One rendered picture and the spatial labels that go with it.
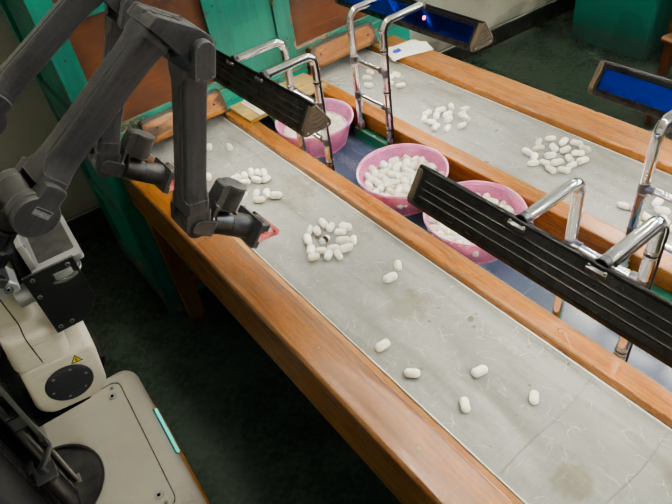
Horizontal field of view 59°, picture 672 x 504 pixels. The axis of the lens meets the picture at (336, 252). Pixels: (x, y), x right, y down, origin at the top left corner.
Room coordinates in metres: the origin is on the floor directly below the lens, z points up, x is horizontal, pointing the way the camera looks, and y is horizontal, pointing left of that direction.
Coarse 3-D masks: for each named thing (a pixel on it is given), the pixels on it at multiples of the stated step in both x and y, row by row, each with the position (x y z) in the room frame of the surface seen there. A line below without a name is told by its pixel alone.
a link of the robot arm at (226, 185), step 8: (216, 184) 1.07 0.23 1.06; (224, 184) 1.06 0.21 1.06; (232, 184) 1.07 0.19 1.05; (240, 184) 1.09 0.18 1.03; (216, 192) 1.05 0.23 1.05; (224, 192) 1.05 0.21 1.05; (232, 192) 1.05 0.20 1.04; (240, 192) 1.06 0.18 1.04; (216, 200) 1.04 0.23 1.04; (224, 200) 1.05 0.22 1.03; (232, 200) 1.05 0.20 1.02; (240, 200) 1.06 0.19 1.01; (216, 208) 1.03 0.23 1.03; (224, 208) 1.04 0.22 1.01; (232, 208) 1.05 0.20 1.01; (200, 224) 0.99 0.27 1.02; (208, 224) 1.00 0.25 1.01; (216, 224) 1.01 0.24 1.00; (200, 232) 0.99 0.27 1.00; (208, 232) 1.00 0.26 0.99
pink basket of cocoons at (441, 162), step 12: (396, 144) 1.55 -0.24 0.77; (408, 144) 1.54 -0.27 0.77; (372, 156) 1.52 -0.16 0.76; (384, 156) 1.53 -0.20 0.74; (396, 156) 1.54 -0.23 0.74; (420, 156) 1.51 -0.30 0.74; (432, 156) 1.48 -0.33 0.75; (360, 168) 1.47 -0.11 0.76; (444, 168) 1.41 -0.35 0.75; (360, 180) 1.42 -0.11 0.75; (372, 192) 1.33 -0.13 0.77; (396, 204) 1.31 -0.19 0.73; (408, 204) 1.30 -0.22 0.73
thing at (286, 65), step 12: (252, 48) 1.60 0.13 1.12; (264, 48) 1.61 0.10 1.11; (228, 60) 1.57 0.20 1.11; (240, 60) 1.57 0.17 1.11; (288, 60) 1.48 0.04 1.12; (300, 60) 1.49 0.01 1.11; (312, 60) 1.50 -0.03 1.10; (264, 72) 1.44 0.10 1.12; (276, 72) 1.44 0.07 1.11; (288, 72) 1.64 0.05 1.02; (312, 72) 1.51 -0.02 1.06; (288, 84) 1.64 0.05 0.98; (324, 108) 1.50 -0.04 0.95; (324, 132) 1.51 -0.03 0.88; (300, 144) 1.64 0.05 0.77; (324, 144) 1.51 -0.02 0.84
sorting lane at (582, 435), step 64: (320, 192) 1.41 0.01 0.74; (320, 256) 1.14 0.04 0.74; (384, 256) 1.10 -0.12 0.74; (384, 320) 0.89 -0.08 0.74; (448, 320) 0.86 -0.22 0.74; (512, 320) 0.83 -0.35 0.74; (448, 384) 0.69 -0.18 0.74; (512, 384) 0.67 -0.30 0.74; (576, 384) 0.64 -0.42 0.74; (512, 448) 0.54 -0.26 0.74; (576, 448) 0.52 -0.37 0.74; (640, 448) 0.49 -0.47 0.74
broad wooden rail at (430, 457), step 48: (144, 192) 1.53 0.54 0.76; (192, 240) 1.26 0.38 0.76; (240, 240) 1.25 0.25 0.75; (240, 288) 1.05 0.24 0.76; (288, 288) 1.03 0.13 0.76; (288, 336) 0.87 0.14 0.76; (336, 336) 0.85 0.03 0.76; (336, 384) 0.72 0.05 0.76; (384, 384) 0.70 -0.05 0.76; (384, 432) 0.60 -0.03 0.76; (432, 432) 0.58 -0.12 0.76; (384, 480) 0.58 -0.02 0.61; (432, 480) 0.49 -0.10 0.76; (480, 480) 0.48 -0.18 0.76
